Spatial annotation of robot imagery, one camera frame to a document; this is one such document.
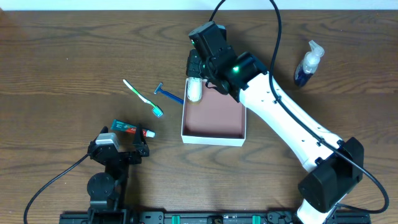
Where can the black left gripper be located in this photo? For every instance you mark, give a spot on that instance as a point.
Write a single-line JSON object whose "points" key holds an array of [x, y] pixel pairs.
{"points": [[123, 154]]}

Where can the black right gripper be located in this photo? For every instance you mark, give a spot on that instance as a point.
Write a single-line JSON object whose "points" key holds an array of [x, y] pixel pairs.
{"points": [[193, 65]]}

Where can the green red toothpaste tube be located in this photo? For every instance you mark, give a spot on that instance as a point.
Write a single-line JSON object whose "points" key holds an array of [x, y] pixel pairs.
{"points": [[118, 125]]}

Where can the white Pantene conditioner tube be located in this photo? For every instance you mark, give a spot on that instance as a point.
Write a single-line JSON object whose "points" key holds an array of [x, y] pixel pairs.
{"points": [[194, 89]]}

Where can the green white toothbrush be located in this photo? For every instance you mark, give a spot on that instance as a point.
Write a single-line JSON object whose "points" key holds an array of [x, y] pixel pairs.
{"points": [[155, 109]]}

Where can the white box pink inside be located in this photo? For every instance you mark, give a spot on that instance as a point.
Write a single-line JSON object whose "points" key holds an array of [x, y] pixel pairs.
{"points": [[216, 120]]}

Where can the clear blue spray bottle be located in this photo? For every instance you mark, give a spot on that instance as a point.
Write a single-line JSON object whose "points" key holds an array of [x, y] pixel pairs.
{"points": [[309, 64]]}

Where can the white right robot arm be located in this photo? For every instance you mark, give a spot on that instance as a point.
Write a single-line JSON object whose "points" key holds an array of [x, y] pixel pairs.
{"points": [[334, 166]]}

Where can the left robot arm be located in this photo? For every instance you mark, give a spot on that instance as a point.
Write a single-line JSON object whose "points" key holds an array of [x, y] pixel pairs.
{"points": [[107, 189]]}

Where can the blue disposable razor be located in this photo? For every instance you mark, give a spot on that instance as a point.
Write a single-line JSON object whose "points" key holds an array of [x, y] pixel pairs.
{"points": [[167, 94]]}

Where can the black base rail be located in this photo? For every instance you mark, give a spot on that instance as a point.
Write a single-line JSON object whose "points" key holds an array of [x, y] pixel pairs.
{"points": [[274, 217]]}

